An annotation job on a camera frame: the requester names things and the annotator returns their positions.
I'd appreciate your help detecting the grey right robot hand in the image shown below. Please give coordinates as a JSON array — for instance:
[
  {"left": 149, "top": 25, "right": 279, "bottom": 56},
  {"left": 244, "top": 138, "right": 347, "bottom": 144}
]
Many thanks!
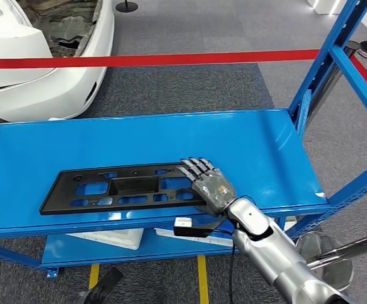
[{"left": 177, "top": 157, "right": 236, "bottom": 218}]

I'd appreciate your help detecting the long black plastic frame part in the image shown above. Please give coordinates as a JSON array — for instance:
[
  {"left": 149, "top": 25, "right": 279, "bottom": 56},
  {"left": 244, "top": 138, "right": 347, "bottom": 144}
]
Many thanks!
[{"left": 39, "top": 161, "right": 217, "bottom": 216}]

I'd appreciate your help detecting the blue metal shelf rack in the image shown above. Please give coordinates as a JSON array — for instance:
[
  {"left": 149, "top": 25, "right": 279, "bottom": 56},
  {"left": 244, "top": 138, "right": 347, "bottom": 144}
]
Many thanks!
[{"left": 0, "top": 0, "right": 367, "bottom": 280}]

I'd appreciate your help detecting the silver floor socket box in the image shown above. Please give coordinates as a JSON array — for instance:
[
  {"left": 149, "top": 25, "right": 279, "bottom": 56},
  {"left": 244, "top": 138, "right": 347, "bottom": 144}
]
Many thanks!
[{"left": 283, "top": 216, "right": 298, "bottom": 232}]

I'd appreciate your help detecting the black round floor base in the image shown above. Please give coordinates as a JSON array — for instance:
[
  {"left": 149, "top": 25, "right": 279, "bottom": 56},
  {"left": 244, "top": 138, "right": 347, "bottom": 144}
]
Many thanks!
[{"left": 116, "top": 0, "right": 139, "bottom": 13}]

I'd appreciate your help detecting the white display plinth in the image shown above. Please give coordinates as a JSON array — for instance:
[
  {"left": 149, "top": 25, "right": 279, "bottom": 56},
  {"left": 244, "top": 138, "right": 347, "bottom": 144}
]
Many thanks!
[{"left": 307, "top": 0, "right": 349, "bottom": 15}]

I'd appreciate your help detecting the white car body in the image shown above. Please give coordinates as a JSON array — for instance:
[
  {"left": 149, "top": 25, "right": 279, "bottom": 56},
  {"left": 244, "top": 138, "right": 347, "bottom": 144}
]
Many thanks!
[{"left": 0, "top": 0, "right": 116, "bottom": 124}]

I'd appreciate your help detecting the black right camera bracket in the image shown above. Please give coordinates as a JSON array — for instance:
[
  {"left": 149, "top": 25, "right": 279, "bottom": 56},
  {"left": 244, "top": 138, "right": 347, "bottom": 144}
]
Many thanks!
[{"left": 173, "top": 218, "right": 235, "bottom": 239}]

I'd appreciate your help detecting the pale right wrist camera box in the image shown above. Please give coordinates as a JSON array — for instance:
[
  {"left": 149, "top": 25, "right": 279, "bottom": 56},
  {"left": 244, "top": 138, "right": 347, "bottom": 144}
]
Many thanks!
[{"left": 174, "top": 217, "right": 193, "bottom": 229}]

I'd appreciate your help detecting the black left wrist bracket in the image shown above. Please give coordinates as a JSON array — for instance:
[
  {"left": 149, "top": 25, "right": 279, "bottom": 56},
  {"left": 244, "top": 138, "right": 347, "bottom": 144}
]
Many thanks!
[{"left": 77, "top": 267, "right": 124, "bottom": 304}]

